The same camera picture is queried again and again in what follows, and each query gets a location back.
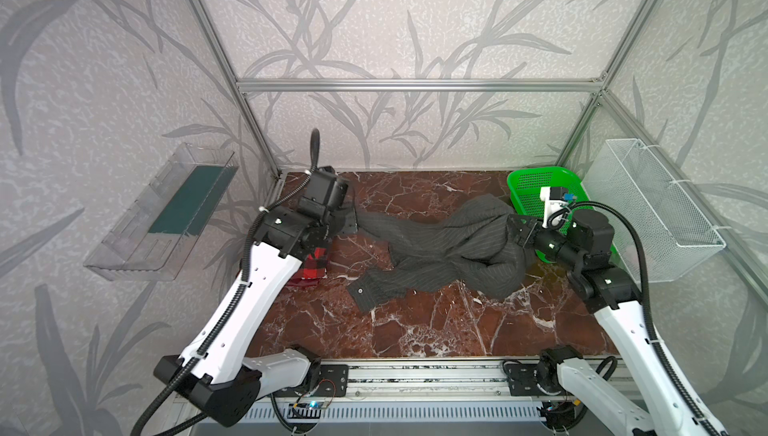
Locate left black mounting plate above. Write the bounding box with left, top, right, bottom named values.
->
left=309, top=363, right=350, bottom=398

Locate black mounting plate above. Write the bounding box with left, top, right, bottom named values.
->
left=502, top=359, right=543, bottom=396
left=309, top=363, right=350, bottom=398

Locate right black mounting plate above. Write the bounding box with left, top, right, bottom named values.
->
left=502, top=359, right=543, bottom=396

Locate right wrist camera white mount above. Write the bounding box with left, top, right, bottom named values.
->
left=539, top=186, right=578, bottom=229

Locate clear plastic wall tray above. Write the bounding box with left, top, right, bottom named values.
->
left=84, top=143, right=239, bottom=282

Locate white wire mesh basket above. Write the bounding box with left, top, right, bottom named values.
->
left=583, top=138, right=726, bottom=283

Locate aluminium horizontal frame bar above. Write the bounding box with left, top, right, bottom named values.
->
left=236, top=78, right=602, bottom=94

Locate grey pinstriped long sleeve shirt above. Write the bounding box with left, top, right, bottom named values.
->
left=347, top=194, right=535, bottom=312

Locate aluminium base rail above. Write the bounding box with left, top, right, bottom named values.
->
left=173, top=357, right=637, bottom=404

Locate red black plaid folded shirt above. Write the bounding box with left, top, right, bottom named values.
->
left=287, top=247, right=329, bottom=287

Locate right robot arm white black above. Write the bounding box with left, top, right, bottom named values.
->
left=508, top=201, right=727, bottom=435

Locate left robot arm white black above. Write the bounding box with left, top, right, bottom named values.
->
left=132, top=166, right=354, bottom=435

